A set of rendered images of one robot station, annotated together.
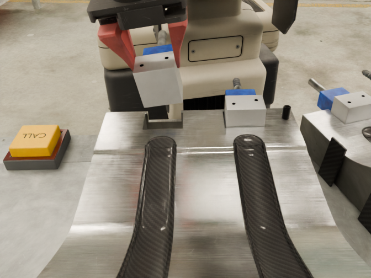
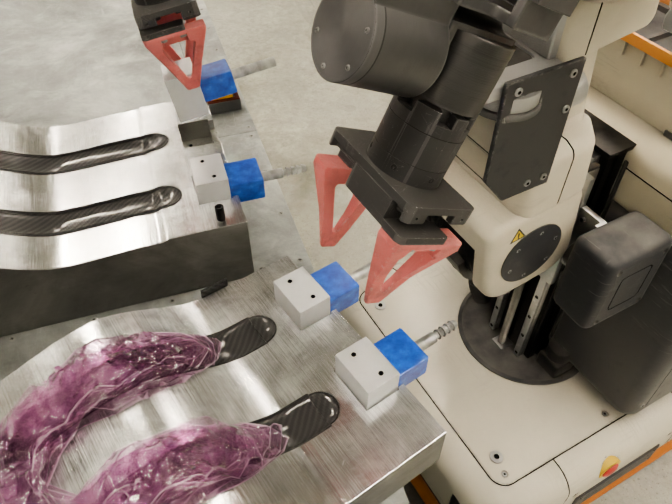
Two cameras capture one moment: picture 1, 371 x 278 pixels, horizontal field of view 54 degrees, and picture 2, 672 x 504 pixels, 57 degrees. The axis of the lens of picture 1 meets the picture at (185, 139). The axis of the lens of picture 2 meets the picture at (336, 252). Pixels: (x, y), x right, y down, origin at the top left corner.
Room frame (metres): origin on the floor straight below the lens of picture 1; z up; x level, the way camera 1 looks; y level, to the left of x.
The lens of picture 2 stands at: (0.35, -0.64, 1.36)
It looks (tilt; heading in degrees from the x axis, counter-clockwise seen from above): 47 degrees down; 70
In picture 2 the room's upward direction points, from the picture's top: straight up
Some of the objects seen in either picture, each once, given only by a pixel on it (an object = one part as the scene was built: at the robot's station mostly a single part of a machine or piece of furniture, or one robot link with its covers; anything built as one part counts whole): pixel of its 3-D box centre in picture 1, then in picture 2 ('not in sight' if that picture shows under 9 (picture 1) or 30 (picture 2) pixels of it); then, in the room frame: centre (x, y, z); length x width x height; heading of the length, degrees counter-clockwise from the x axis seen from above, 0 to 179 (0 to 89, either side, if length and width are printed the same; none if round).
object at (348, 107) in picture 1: (333, 99); (339, 285); (0.50, -0.24, 0.86); 0.13 x 0.05 x 0.05; 15
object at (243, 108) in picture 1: (240, 100); (252, 178); (0.45, -0.08, 0.89); 0.13 x 0.05 x 0.05; 178
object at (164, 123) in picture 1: (164, 130); (201, 144); (0.41, 0.03, 0.87); 0.05 x 0.05 x 0.04; 88
